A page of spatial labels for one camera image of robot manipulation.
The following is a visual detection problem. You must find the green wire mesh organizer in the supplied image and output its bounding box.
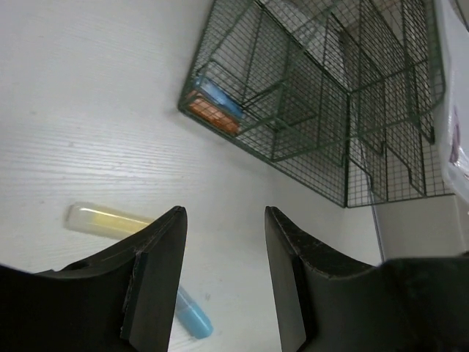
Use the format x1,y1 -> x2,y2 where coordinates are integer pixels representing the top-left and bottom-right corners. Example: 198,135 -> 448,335
178,1 -> 449,208

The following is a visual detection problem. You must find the blue capped highlighter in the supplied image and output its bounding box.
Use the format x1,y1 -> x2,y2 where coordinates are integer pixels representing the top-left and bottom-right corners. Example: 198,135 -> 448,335
193,76 -> 243,120

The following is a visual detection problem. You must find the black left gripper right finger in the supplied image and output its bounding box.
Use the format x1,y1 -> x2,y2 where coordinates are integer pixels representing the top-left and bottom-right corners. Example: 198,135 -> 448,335
265,206 -> 468,351

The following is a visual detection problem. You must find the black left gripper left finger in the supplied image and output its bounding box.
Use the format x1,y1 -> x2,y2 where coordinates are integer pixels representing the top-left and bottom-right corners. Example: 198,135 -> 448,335
1,206 -> 188,351

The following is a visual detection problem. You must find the clear purple zipper pouch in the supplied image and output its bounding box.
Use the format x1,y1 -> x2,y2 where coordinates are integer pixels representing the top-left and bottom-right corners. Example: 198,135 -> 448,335
435,1 -> 468,202

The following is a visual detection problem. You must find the orange highlighter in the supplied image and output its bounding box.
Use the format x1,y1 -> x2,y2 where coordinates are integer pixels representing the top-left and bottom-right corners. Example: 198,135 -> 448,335
188,96 -> 240,136

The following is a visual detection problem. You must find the yellow highlighter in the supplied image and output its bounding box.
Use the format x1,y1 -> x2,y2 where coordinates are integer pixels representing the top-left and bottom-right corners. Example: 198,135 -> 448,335
64,202 -> 155,241

